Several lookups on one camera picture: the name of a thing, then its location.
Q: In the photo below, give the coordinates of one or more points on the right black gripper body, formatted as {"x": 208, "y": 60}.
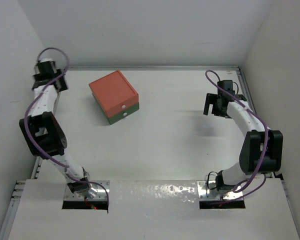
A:
{"x": 212, "y": 98}

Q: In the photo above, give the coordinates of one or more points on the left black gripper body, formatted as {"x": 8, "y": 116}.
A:
{"x": 63, "y": 83}

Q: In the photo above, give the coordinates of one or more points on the orange drawer box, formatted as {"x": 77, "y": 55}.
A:
{"x": 114, "y": 93}

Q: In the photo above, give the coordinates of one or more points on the green drawer box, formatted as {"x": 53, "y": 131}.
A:
{"x": 125, "y": 113}

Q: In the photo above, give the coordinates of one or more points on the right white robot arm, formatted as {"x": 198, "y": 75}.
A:
{"x": 261, "y": 152}

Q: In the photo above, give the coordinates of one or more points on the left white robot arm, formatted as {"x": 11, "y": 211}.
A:
{"x": 42, "y": 132}

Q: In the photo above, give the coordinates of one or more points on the white front cover board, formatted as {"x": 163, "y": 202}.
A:
{"x": 152, "y": 210}

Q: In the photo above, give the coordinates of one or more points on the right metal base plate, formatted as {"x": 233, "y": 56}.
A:
{"x": 208, "y": 193}

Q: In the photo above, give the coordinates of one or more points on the metal base plate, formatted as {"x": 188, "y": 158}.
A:
{"x": 100, "y": 191}
{"x": 208, "y": 193}

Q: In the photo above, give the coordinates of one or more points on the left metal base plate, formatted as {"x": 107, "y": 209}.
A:
{"x": 100, "y": 191}

